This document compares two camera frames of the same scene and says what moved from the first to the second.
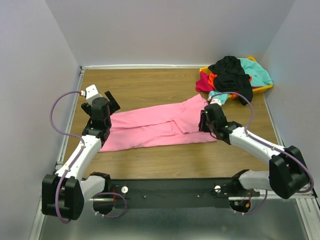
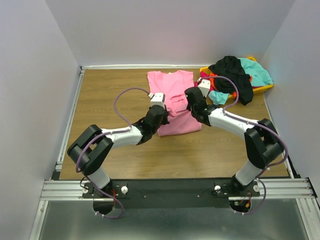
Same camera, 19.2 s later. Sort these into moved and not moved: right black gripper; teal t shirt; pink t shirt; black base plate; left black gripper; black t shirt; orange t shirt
Moved: left black gripper; pink t shirt; right black gripper
Not moved: black base plate; teal t shirt; black t shirt; orange t shirt
